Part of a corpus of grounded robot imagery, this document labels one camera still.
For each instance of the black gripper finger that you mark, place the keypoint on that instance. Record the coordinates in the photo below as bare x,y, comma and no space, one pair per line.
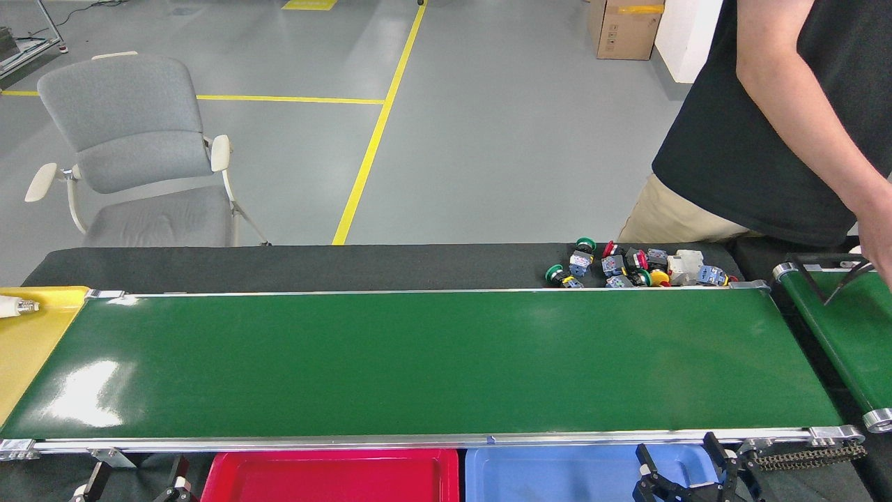
655,491
728,481
90,482
178,488

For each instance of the person's right forearm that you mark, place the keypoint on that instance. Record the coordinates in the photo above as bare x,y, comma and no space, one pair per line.
833,150

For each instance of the yellow plastic tray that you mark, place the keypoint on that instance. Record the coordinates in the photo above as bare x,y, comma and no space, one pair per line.
31,348

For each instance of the green conveyor belt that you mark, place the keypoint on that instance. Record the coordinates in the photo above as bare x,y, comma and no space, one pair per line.
418,362
854,335

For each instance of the person's right hand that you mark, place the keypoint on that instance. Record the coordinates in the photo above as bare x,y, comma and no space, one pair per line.
879,244

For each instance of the blue plastic bin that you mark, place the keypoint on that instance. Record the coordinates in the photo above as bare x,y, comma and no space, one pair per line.
550,481

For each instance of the red plastic bin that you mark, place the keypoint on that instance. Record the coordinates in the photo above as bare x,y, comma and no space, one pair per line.
327,481

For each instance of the white light bulb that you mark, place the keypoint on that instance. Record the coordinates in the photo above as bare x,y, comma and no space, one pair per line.
10,307

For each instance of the person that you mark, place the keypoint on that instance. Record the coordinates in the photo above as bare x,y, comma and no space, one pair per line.
732,174

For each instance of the grey office chair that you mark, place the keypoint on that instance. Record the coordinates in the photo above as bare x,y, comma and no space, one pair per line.
132,132

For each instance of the silver metal rack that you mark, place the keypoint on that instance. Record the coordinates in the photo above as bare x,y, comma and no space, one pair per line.
28,49

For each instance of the black equipment case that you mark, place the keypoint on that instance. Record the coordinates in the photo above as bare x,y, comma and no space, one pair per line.
7,43

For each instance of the brown cardboard box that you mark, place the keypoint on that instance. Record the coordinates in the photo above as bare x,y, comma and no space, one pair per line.
624,31

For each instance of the black metal guide bracket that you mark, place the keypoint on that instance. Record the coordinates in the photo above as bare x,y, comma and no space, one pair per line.
812,279

